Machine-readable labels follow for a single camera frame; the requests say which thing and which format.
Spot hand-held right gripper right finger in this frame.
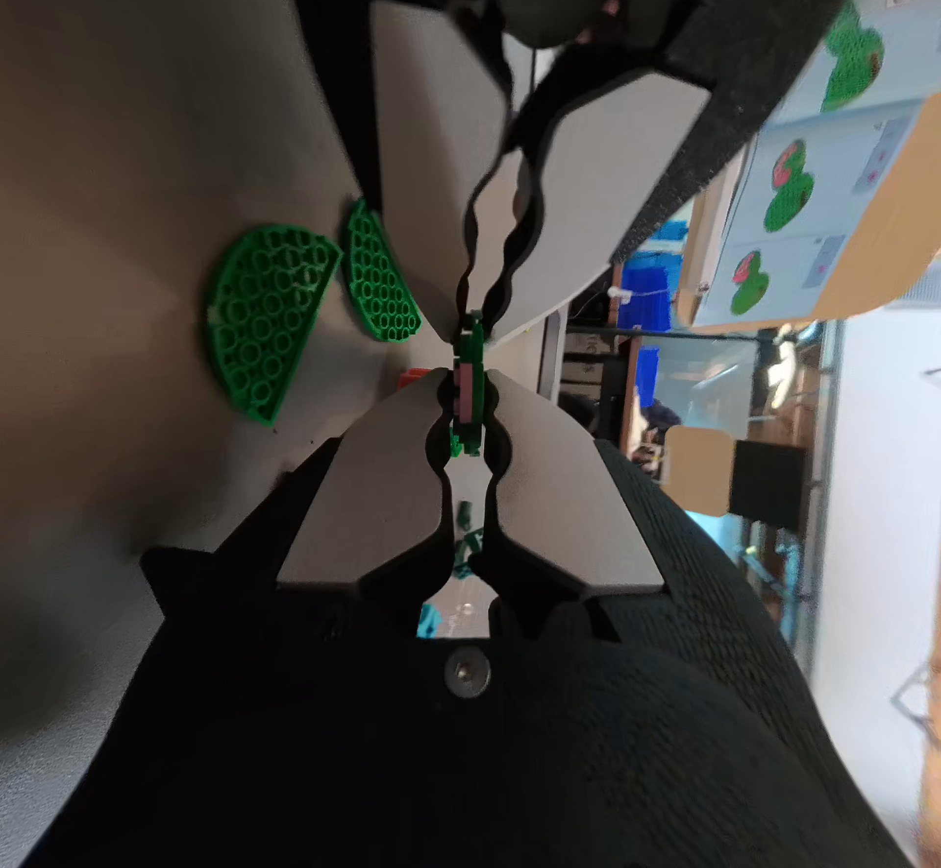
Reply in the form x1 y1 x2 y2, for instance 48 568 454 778
469 367 669 601

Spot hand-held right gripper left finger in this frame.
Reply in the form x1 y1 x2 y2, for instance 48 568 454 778
275 367 455 608

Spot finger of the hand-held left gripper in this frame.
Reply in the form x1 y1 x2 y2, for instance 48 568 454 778
478 69 713 346
370 0 512 341

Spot green lego plate assembly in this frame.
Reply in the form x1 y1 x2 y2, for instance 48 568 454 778
448 310 490 458

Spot dark green lego pieces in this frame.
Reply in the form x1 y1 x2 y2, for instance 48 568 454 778
452 501 486 582

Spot green half-round lego plate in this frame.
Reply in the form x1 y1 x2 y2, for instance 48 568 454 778
206 223 344 428
344 198 423 343

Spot lego instruction booklet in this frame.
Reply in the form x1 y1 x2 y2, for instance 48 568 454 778
694 0 941 329

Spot long wooden desk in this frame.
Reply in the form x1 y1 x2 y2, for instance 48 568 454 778
618 328 644 454

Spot tan rounded board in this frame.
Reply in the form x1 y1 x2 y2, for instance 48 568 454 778
662 426 736 518

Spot grey flat panel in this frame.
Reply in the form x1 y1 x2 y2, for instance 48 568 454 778
539 313 567 402

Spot printed cardboard box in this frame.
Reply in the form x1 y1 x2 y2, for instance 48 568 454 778
562 330 622 387

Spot black panel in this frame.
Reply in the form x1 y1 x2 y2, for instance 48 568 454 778
729 439 808 527

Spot wooden booklet stand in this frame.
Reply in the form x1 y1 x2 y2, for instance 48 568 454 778
672 0 941 331

